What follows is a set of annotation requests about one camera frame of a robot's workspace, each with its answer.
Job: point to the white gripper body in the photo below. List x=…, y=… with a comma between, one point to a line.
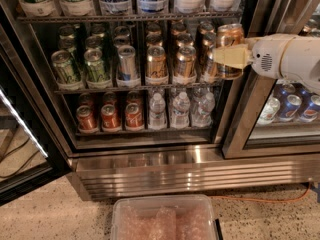
x=266, y=57

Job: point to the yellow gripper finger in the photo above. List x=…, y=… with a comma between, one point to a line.
x=237, y=56

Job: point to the orange can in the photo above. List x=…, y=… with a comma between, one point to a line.
x=156, y=66
x=228, y=35
x=209, y=68
x=184, y=39
x=184, y=68

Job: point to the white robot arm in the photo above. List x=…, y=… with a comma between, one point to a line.
x=301, y=62

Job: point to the closed glass fridge door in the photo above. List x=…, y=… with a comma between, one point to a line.
x=276, y=117

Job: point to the stainless steel display fridge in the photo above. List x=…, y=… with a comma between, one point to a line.
x=126, y=163

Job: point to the front silver can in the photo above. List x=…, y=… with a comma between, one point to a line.
x=128, y=74

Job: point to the front right red can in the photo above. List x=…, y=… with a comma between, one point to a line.
x=133, y=117

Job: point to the red can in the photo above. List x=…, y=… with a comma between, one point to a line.
x=87, y=122
x=133, y=117
x=110, y=118

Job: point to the front right green can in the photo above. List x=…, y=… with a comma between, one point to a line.
x=97, y=75

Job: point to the green can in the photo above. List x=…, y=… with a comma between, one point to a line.
x=97, y=75
x=68, y=75

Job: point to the front middle red can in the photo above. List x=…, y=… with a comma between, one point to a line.
x=110, y=118

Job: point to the front left red can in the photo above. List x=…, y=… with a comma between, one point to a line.
x=87, y=122

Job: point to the front left green can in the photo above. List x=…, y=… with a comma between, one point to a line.
x=68, y=75

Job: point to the open black fridge door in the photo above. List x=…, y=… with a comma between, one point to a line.
x=30, y=159

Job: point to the right water bottle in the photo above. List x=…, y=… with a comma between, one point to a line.
x=201, y=117

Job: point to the water bottle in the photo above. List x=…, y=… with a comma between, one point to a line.
x=179, y=115
x=157, y=112
x=201, y=117

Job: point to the middle water bottle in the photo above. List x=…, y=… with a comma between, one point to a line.
x=179, y=115

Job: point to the left water bottle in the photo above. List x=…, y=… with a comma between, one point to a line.
x=157, y=112

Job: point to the clear plastic bin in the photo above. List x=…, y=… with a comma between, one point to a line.
x=171, y=217

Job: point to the upper wire shelf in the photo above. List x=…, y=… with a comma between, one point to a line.
x=126, y=18

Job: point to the wire shelf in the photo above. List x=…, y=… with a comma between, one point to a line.
x=143, y=87
x=126, y=18

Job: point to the middle wire shelf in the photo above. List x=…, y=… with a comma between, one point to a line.
x=143, y=87

